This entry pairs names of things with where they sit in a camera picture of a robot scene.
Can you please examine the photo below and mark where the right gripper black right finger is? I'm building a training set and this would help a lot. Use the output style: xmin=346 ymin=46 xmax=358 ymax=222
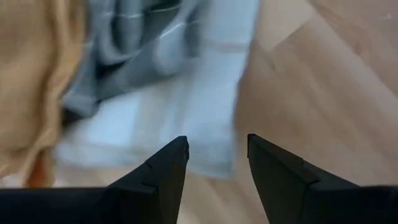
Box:
xmin=247 ymin=133 xmax=398 ymax=224

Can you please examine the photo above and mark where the yellow knit towel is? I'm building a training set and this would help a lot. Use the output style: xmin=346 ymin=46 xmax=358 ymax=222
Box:
xmin=0 ymin=0 xmax=91 ymax=189

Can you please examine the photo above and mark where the white towel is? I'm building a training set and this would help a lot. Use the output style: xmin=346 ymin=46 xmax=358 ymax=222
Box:
xmin=52 ymin=0 xmax=262 ymax=180

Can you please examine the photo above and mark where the grey checked towel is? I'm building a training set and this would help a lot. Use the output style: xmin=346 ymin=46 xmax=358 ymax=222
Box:
xmin=60 ymin=0 xmax=212 ymax=121

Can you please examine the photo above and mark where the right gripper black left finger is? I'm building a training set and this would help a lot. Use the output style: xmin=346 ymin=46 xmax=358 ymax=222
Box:
xmin=0 ymin=135 xmax=190 ymax=224

